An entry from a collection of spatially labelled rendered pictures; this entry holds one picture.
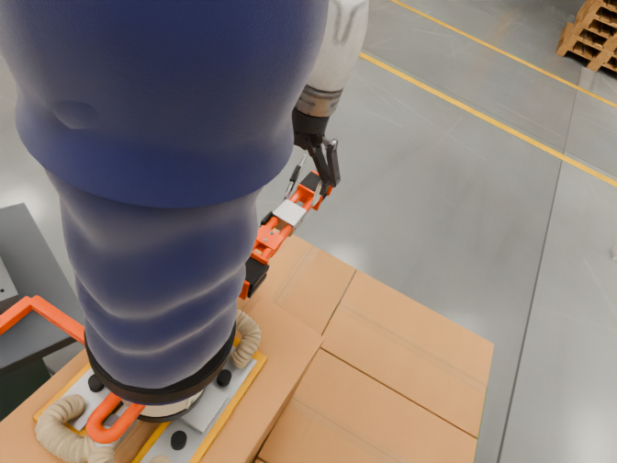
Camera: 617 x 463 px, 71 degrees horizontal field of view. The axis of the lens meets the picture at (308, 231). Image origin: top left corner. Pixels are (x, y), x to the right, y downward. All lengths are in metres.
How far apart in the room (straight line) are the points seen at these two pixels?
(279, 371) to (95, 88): 0.80
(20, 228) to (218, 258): 1.11
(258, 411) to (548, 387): 1.98
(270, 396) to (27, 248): 0.83
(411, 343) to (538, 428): 1.05
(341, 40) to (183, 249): 0.45
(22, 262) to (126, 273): 0.98
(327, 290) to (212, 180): 1.34
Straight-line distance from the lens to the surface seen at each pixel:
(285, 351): 1.03
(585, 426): 2.74
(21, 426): 0.99
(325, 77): 0.76
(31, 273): 1.40
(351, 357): 1.54
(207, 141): 0.32
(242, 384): 0.96
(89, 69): 0.30
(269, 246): 1.00
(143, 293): 0.47
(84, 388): 0.96
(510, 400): 2.51
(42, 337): 1.28
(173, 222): 0.38
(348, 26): 0.73
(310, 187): 1.15
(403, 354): 1.63
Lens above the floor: 1.85
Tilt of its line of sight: 46 degrees down
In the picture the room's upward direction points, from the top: 20 degrees clockwise
